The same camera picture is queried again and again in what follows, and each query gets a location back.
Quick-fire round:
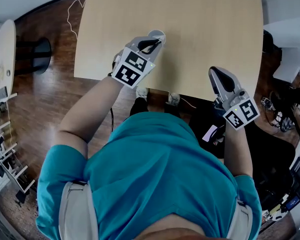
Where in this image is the person's grey harness vest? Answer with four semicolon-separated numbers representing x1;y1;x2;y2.
58;180;254;240

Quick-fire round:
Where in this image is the person's right forearm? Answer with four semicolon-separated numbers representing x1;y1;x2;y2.
223;126;254;178

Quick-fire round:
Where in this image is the black cable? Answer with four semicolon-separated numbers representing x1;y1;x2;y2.
109;107;115;133

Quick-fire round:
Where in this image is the person's right leg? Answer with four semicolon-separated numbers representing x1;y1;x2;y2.
163;103;182;117

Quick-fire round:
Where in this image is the person's right shoe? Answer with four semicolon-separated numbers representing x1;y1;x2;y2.
167;92;181;107

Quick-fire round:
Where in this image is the person's leg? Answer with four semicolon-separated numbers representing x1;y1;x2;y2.
163;103;182;117
129;96;151;117

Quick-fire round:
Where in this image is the black device with screen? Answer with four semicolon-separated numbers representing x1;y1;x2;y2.
279;192;300;214

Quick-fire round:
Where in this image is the person's teal shirt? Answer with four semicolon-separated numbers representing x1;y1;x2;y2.
35;111;263;240

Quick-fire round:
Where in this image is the person's left forearm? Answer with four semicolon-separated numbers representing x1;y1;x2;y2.
57;75;125;160

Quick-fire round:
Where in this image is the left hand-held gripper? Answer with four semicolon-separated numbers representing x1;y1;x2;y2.
111;35;164;89

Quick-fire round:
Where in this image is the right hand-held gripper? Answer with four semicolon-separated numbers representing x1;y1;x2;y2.
208;66;261;131

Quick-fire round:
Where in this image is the white cable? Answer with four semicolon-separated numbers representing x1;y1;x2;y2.
66;0;197;109

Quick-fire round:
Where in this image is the white cabinet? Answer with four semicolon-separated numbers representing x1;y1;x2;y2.
263;15;300;50

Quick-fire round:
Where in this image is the pink phone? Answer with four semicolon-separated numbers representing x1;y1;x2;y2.
201;124;219;143

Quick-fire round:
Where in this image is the black office chair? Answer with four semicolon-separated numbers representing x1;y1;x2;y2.
189;103;298;211

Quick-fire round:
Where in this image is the person's shoe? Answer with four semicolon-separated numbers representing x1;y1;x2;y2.
167;92;181;107
135;86;149;100

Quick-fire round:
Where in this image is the person's left shoe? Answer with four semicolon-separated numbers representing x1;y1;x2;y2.
135;86;149;100

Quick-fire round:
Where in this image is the white shelf rack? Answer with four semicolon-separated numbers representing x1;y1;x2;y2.
0;91;36;205

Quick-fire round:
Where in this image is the person's neck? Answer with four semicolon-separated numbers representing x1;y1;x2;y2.
132;213;210;240

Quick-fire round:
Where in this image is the round white side table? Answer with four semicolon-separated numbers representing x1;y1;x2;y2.
0;19;53;107

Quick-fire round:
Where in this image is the person's left leg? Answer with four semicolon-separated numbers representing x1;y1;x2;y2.
129;96;151;117

